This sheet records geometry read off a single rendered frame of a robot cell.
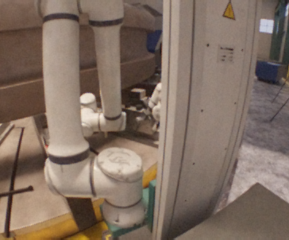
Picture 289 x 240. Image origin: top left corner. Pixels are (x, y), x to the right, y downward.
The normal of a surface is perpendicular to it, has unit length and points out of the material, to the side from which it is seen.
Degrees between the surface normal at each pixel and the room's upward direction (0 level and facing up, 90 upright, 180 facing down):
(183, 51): 90
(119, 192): 90
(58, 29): 80
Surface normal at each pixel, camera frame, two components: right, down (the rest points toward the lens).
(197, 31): 0.50, 0.38
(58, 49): 0.29, 0.25
